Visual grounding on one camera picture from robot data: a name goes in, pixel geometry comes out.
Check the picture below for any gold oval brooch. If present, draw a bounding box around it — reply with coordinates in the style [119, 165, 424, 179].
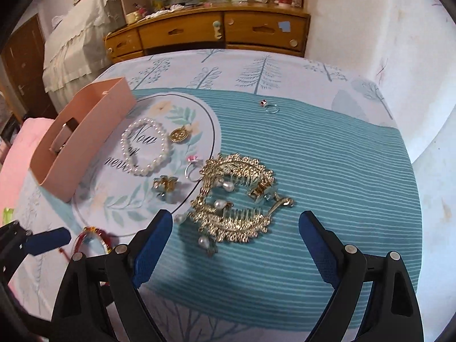
[170, 125, 188, 144]

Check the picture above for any gold ornate pearl hair comb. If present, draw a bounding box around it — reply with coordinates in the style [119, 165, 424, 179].
[176, 199, 273, 257]
[200, 153, 276, 202]

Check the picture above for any gold hairpin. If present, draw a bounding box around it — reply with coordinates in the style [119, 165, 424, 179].
[265, 193, 296, 219]

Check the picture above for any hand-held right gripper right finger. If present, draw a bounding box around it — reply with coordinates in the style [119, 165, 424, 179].
[298, 211, 424, 342]

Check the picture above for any white pearl bracelet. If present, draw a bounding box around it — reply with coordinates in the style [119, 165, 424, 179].
[121, 117, 169, 177]

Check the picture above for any tree print tablecloth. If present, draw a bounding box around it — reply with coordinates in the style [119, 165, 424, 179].
[14, 48, 424, 342]

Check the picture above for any wooden desk with drawers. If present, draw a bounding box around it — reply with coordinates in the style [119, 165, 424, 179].
[104, 2, 311, 66]

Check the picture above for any white lace furniture cover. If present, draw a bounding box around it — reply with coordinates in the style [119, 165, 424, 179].
[42, 0, 127, 93]

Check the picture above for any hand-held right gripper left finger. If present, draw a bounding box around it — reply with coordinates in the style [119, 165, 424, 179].
[52, 209, 174, 342]

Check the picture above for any brown wooden door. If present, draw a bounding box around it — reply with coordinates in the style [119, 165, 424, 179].
[0, 13, 58, 122]

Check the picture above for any small gold claw clip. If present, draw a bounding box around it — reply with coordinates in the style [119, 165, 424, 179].
[249, 182, 276, 201]

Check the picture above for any silver ring with pink stone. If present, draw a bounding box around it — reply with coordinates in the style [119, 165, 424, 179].
[184, 155, 203, 180]

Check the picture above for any gold flower hair clip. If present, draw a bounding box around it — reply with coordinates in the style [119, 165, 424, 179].
[152, 175, 179, 197]

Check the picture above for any pink rectangular box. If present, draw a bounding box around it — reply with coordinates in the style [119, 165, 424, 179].
[29, 77, 136, 198]

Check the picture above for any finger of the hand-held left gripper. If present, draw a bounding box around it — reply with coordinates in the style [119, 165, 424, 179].
[0, 221, 71, 286]

